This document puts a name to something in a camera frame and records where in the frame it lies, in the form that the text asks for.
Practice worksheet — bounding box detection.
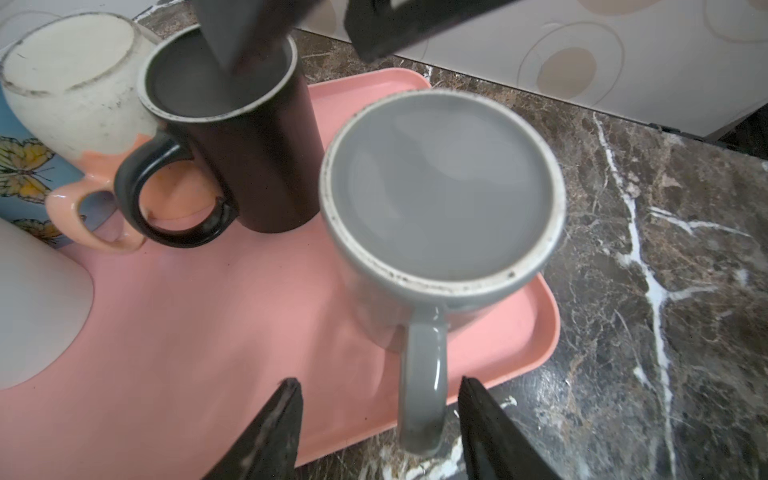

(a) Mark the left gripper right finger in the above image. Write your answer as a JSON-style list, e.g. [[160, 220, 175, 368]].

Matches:
[[458, 376, 559, 479]]

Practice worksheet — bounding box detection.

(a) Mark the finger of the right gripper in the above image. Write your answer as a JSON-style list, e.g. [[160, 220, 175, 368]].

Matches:
[[191, 0, 318, 72], [344, 0, 513, 62]]

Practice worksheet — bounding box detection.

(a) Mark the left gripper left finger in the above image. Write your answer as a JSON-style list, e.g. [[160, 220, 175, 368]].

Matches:
[[203, 378, 304, 479]]

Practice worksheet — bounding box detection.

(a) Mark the black mug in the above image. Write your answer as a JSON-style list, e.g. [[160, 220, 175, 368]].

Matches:
[[114, 25, 324, 248]]

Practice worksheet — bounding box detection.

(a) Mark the dark grey mug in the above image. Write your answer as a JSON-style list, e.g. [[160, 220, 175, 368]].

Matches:
[[319, 89, 567, 456]]

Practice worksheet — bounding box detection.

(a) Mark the cream and salmon mug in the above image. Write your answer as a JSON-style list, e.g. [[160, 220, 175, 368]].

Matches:
[[0, 11, 217, 253]]

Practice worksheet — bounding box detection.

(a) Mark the blue butterfly mug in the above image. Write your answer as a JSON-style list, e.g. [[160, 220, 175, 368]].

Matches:
[[1, 88, 127, 248]]

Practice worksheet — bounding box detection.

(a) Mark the white ribbed mug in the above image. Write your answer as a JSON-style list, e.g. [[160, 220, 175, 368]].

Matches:
[[1, 220, 94, 389]]

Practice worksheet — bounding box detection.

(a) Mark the pink plastic tray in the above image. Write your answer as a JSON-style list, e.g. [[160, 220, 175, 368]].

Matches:
[[0, 67, 562, 480]]

